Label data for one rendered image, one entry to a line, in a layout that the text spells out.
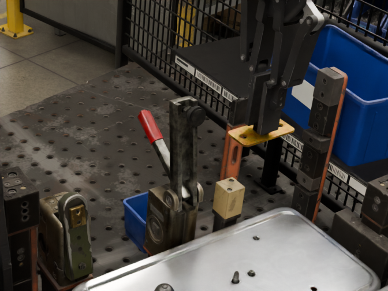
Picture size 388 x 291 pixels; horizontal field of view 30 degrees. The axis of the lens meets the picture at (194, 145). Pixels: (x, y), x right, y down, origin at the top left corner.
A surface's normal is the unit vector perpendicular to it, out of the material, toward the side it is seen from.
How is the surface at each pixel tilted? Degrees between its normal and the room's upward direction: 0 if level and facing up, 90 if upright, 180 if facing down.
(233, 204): 90
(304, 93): 90
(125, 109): 0
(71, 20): 94
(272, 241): 0
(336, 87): 90
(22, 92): 0
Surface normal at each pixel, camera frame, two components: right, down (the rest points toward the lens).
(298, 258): 0.09, -0.85
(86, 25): -0.56, 0.47
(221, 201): -0.81, 0.24
